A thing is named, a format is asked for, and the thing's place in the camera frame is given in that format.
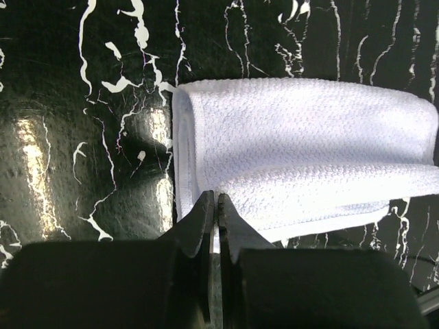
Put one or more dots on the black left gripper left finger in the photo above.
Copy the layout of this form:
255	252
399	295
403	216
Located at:
160	283

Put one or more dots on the white waffle towel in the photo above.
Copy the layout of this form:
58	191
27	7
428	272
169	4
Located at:
302	156

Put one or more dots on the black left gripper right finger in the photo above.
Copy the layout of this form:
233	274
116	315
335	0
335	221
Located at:
267	287

